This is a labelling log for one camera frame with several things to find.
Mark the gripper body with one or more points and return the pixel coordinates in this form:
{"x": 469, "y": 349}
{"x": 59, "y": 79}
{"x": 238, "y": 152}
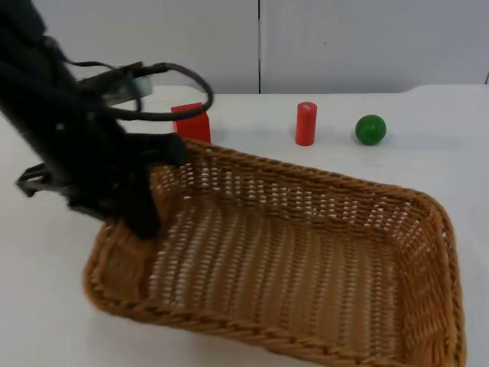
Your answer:
{"x": 101, "y": 179}

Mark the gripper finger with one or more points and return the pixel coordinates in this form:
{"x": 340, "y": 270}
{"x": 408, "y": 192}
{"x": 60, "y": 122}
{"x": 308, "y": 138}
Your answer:
{"x": 168, "y": 149}
{"x": 143, "y": 214}

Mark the brown wicker basket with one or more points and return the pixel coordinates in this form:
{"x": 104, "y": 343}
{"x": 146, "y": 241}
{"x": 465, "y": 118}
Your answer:
{"x": 290, "y": 260}

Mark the red cylinder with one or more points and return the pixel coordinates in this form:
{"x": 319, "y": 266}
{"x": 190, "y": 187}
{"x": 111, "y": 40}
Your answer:
{"x": 305, "y": 124}

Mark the red block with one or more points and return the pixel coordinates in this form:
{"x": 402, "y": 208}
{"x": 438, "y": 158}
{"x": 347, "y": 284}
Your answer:
{"x": 193, "y": 124}

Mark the green ball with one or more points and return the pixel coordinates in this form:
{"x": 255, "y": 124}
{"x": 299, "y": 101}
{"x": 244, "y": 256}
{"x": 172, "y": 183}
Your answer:
{"x": 370, "y": 130}

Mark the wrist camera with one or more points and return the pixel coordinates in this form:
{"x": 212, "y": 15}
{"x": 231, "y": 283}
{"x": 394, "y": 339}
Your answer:
{"x": 126, "y": 86}

